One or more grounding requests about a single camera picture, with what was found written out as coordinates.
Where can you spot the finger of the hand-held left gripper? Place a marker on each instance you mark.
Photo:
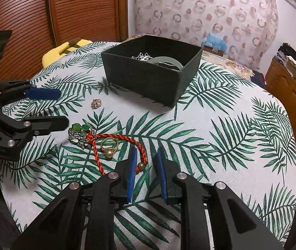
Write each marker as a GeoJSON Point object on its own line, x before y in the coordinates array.
{"type": "Point", "coordinates": [44, 93]}
{"type": "Point", "coordinates": [49, 125]}

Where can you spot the black square box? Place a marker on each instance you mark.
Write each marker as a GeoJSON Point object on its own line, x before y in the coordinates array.
{"type": "Point", "coordinates": [142, 80]}

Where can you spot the silver spiky jewelry piece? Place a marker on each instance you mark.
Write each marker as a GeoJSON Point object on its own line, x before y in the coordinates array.
{"type": "Point", "coordinates": [141, 56]}

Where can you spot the long wooden cabinet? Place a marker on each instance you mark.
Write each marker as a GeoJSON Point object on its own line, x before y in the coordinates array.
{"type": "Point", "coordinates": [288, 91]}

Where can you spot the green stone earrings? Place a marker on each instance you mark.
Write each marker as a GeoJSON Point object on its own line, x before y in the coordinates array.
{"type": "Point", "coordinates": [75, 128]}

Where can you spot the floral bed blanket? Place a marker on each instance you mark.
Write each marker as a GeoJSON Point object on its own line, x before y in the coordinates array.
{"type": "Point", "coordinates": [231, 65]}

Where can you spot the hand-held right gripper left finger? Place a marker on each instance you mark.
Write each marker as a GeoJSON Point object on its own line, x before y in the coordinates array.
{"type": "Point", "coordinates": [132, 177]}

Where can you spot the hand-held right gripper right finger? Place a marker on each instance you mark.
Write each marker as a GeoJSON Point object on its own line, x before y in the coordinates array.
{"type": "Point", "coordinates": [162, 177]}

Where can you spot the green leaf print tablecloth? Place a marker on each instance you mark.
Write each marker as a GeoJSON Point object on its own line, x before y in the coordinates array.
{"type": "Point", "coordinates": [215, 148]}

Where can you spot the brown cardboard box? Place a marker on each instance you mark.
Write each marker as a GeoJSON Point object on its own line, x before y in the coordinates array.
{"type": "Point", "coordinates": [211, 50]}

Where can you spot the small rose gold earring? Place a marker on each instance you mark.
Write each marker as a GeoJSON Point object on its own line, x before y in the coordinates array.
{"type": "Point", "coordinates": [96, 103]}

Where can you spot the stack of dark clothes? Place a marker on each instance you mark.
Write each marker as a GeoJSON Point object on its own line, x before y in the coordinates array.
{"type": "Point", "coordinates": [288, 50]}

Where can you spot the yellow plush toy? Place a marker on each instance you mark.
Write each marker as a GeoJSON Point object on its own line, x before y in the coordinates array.
{"type": "Point", "coordinates": [54, 54]}

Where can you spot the brown louvered wardrobe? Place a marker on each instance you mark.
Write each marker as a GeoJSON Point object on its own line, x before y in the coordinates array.
{"type": "Point", "coordinates": [85, 10]}

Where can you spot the blue plastic bag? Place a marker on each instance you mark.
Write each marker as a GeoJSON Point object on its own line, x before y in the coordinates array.
{"type": "Point", "coordinates": [215, 41]}

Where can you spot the pale green jade bangle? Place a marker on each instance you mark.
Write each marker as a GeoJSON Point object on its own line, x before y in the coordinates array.
{"type": "Point", "coordinates": [163, 60]}

